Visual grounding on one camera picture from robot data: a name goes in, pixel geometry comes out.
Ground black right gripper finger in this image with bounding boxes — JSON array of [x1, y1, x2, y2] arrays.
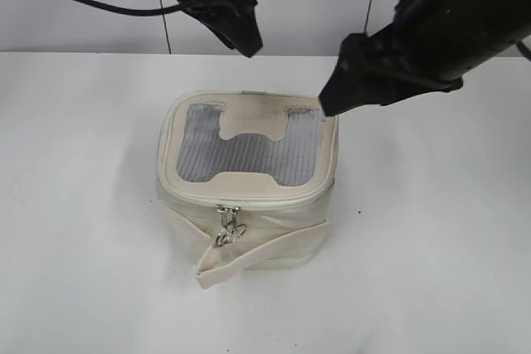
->
[[324, 75, 416, 118], [319, 56, 352, 116]]

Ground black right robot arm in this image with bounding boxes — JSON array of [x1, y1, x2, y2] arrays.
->
[[319, 0, 530, 116]]

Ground silver zipper pull ring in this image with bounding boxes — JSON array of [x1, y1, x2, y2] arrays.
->
[[212, 203, 236, 249], [226, 204, 248, 243]]

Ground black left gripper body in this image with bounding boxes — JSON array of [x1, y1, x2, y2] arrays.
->
[[178, 0, 257, 27]]

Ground cream fabric zipper bag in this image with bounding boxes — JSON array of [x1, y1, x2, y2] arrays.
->
[[156, 92, 339, 289]]

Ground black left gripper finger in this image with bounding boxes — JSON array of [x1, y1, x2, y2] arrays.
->
[[231, 8, 263, 58], [194, 13, 241, 54]]

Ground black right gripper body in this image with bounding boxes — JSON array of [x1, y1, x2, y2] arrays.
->
[[339, 34, 463, 98]]

